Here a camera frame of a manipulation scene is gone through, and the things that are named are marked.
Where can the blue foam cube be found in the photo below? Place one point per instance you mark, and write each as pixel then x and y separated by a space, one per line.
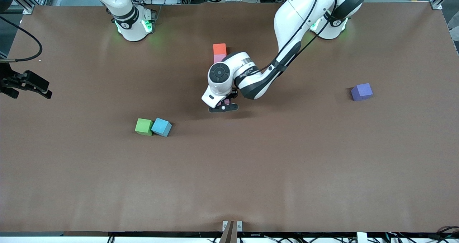
pixel 161 127

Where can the small white box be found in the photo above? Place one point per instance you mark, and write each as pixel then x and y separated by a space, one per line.
pixel 362 237

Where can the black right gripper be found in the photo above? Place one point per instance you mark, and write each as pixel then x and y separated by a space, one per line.
pixel 8 78

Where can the green foam cube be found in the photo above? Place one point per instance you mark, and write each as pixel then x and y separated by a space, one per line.
pixel 143 127

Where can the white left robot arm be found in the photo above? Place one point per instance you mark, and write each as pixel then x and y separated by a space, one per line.
pixel 297 17

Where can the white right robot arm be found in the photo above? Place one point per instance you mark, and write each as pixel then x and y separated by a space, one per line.
pixel 129 24

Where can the orange foam cube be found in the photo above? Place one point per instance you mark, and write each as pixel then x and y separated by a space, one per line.
pixel 219 49

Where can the metal bracket with brown post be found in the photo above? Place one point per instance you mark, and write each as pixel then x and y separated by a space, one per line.
pixel 232 232

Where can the purple foam cube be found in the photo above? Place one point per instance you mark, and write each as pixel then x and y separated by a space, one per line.
pixel 361 92

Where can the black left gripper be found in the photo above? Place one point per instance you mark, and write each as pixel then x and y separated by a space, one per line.
pixel 233 93

